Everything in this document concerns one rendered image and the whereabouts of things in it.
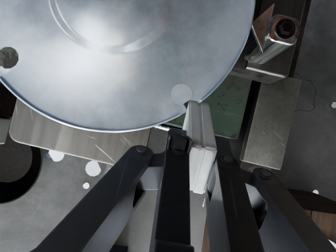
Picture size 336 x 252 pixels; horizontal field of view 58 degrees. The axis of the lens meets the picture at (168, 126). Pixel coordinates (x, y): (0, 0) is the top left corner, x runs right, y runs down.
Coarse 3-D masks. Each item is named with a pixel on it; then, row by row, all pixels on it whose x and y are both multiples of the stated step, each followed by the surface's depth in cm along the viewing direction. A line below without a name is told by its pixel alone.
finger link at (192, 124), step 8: (192, 104) 21; (192, 112) 20; (184, 120) 22; (192, 120) 19; (184, 128) 21; (192, 128) 18; (200, 128) 18; (192, 136) 17; (200, 136) 17; (192, 144) 16; (200, 144) 16; (192, 152) 16; (200, 152) 16; (192, 160) 16; (192, 168) 16; (192, 176) 16; (192, 184) 17
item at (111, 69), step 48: (0, 0) 31; (48, 0) 31; (96, 0) 30; (144, 0) 30; (192, 0) 31; (240, 0) 31; (0, 48) 31; (48, 48) 31; (96, 48) 31; (144, 48) 31; (192, 48) 31; (240, 48) 31; (48, 96) 31; (96, 96) 31; (144, 96) 31; (192, 96) 31
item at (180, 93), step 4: (180, 84) 31; (184, 84) 31; (172, 88) 31; (176, 88) 31; (180, 88) 31; (184, 88) 31; (188, 88) 31; (172, 92) 31; (176, 92) 31; (180, 92) 31; (184, 92) 31; (188, 92) 31; (172, 96) 31; (176, 96) 31; (180, 96) 31; (184, 96) 31; (188, 96) 31; (172, 100) 31; (176, 100) 31; (180, 100) 31; (184, 100) 31; (180, 104) 31
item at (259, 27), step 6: (270, 6) 31; (264, 12) 31; (270, 12) 31; (258, 18) 31; (264, 18) 31; (252, 24) 31; (258, 24) 31; (264, 24) 31; (252, 30) 31; (258, 30) 31; (264, 30) 31; (258, 36) 31; (264, 36) 31; (258, 42) 31; (264, 42) 31
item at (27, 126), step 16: (16, 112) 31; (32, 112) 31; (16, 128) 31; (32, 128) 31; (48, 128) 31; (64, 128) 31; (32, 144) 31; (48, 144) 31; (64, 144) 31; (80, 144) 31; (96, 144) 31; (112, 144) 31; (128, 144) 31; (144, 144) 31; (96, 160) 31; (112, 160) 31
